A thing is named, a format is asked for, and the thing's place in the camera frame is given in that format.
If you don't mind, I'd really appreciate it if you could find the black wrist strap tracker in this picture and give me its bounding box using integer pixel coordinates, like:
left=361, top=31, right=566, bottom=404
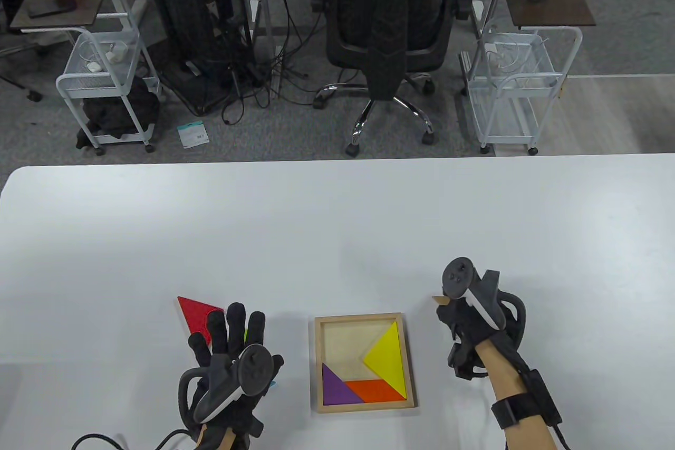
left=490, top=368, right=565, bottom=429

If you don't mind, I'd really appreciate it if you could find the white wire cart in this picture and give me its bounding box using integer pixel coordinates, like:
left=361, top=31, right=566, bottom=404
left=459, top=17, right=583, bottom=156
left=56, top=12, right=161, bottom=155

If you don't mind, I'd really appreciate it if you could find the black glove cable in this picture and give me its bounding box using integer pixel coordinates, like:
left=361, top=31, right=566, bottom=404
left=71, top=429, right=196, bottom=450

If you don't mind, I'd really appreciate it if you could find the black computer tower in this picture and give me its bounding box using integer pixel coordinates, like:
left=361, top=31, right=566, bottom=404
left=145, top=0, right=254, bottom=116

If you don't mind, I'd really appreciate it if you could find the yellow triangle tangram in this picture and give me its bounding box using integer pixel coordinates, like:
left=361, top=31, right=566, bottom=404
left=363, top=322, right=407, bottom=399

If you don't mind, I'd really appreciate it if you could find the orange parallelogram tangram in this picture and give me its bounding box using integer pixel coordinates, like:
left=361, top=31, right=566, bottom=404
left=345, top=380, right=406, bottom=403

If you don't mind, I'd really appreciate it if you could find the tangle of black cables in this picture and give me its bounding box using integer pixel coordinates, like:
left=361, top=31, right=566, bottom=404
left=221, top=0, right=327, bottom=126

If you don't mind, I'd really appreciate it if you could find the purple triangle tangram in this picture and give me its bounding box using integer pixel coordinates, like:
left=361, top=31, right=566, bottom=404
left=322, top=363, right=361, bottom=406

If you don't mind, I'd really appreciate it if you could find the black office chair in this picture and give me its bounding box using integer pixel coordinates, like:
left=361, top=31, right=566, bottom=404
left=311, top=0, right=475, bottom=157

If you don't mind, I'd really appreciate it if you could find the black bag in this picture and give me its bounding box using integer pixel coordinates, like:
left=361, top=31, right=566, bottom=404
left=75, top=75, right=160, bottom=150

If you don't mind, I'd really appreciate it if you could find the wooden square tray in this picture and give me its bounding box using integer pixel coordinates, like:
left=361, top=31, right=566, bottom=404
left=314, top=313, right=417, bottom=414

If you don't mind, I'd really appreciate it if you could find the person's left hand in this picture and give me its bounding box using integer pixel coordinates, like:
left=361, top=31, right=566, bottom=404
left=188, top=302, right=285, bottom=440

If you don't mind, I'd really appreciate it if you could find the person's right hand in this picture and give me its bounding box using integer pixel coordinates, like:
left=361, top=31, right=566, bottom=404
left=436, top=297, right=526, bottom=379

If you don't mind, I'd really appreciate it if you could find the person's right forearm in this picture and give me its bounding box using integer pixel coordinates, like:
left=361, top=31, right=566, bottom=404
left=475, top=337, right=560, bottom=450

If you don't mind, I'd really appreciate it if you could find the black phone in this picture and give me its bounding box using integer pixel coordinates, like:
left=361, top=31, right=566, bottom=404
left=29, top=2, right=74, bottom=18

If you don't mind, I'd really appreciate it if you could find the grey swivel office chair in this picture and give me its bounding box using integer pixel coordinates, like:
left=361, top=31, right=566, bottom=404
left=0, top=0, right=45, bottom=102

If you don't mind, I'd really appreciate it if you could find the teal white packet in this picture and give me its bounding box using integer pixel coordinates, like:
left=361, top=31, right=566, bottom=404
left=177, top=121, right=210, bottom=148

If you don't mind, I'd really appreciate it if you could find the red triangle tangram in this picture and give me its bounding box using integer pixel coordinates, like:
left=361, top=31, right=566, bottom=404
left=177, top=296, right=227, bottom=348

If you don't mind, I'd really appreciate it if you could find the black white hand controller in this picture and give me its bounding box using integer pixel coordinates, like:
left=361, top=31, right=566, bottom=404
left=441, top=258, right=528, bottom=345
left=178, top=344, right=275, bottom=425

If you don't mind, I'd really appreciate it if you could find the white coiled cable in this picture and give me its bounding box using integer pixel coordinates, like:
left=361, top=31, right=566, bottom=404
left=485, top=41, right=533, bottom=73

